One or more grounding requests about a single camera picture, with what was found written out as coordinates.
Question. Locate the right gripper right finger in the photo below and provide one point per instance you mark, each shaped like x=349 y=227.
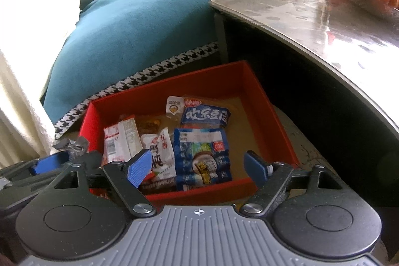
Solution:
x=271 y=181

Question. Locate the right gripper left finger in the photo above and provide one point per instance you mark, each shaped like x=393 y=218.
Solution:
x=126 y=177

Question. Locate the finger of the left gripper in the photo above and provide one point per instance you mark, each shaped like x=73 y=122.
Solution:
x=50 y=163

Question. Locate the long red snack packet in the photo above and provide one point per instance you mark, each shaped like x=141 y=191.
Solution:
x=121 y=141

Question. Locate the blue coconut snack packet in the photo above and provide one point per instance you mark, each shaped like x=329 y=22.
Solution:
x=201 y=157

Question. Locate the silver white packet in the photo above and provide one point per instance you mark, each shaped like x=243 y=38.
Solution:
x=74 y=148

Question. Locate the white red character packet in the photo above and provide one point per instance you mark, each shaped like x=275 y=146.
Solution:
x=162 y=162

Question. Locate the orange clear snack packet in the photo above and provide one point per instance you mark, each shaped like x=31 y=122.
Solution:
x=154 y=124

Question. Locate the red cardboard box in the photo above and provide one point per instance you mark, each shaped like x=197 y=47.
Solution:
x=253 y=125

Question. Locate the blue red bean snack packet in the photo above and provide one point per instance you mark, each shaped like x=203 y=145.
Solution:
x=197 y=114

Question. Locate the teal sofa cushion cover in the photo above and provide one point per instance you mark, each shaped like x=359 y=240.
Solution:
x=121 y=44

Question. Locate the cream white blanket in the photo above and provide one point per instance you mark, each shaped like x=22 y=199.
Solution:
x=33 y=33

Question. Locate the marble top coffee table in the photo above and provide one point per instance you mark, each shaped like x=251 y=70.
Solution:
x=332 y=68

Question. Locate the glass fruit bowl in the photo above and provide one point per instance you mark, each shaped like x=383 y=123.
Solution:
x=379 y=9

